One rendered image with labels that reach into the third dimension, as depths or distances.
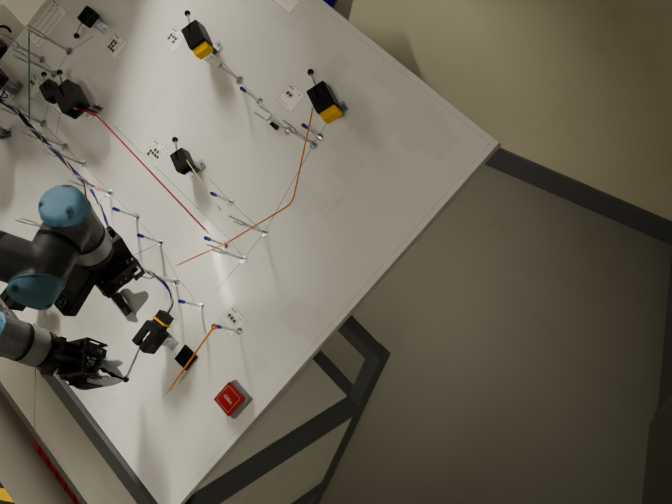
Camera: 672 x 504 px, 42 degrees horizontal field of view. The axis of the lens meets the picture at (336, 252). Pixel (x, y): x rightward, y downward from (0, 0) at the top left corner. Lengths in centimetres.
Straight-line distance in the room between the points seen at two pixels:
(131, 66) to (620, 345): 260
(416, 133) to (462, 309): 206
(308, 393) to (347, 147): 71
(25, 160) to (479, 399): 199
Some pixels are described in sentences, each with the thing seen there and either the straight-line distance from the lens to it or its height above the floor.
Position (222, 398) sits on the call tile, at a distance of 180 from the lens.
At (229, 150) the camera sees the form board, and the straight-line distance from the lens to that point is 193.
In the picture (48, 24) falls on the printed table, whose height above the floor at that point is 129.
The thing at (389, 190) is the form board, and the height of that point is 149.
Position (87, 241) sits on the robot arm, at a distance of 147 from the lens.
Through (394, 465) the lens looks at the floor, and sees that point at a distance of 317.
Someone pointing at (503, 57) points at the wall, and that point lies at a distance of 430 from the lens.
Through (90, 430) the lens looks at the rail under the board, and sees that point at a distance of 204.
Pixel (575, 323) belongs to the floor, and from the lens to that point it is 398.
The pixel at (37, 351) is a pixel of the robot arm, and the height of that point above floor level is 119.
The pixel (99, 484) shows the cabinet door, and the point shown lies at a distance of 229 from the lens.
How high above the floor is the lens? 256
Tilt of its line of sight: 43 degrees down
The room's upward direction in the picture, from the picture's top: 20 degrees clockwise
